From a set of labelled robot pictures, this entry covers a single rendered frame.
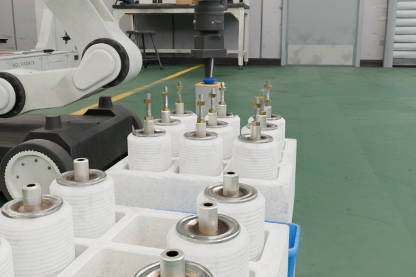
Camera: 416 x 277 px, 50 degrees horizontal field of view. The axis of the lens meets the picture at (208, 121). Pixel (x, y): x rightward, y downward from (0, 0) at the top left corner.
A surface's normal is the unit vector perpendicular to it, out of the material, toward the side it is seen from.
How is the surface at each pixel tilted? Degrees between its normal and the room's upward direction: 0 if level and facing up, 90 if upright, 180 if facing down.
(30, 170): 90
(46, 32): 63
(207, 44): 90
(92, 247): 0
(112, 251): 90
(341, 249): 0
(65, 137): 45
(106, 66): 90
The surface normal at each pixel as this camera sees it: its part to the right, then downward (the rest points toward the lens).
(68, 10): 0.02, 0.56
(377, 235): 0.00, -0.98
